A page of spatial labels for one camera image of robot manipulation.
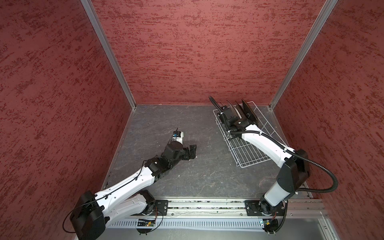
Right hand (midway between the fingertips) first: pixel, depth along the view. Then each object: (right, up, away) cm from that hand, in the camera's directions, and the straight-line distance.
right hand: (233, 125), depth 85 cm
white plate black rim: (+2, +10, +6) cm, 12 cm away
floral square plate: (+16, +9, +20) cm, 27 cm away
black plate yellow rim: (+20, +2, +18) cm, 27 cm away
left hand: (-26, -13, -5) cm, 29 cm away
